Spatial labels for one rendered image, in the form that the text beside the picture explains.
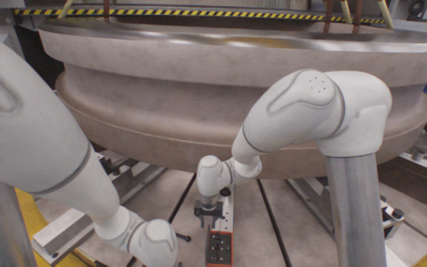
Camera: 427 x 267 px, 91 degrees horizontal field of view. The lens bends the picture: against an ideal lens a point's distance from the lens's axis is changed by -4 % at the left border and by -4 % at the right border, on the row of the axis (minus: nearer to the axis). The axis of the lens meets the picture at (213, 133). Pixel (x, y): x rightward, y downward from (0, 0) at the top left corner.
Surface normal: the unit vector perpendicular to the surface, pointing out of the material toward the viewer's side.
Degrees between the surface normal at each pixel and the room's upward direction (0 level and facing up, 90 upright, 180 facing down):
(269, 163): 90
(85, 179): 102
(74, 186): 108
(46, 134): 87
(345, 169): 79
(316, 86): 39
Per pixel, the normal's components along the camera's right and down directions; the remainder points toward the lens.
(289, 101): -0.71, 0.18
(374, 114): 0.36, 0.09
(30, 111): 0.94, 0.02
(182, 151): -0.23, 0.47
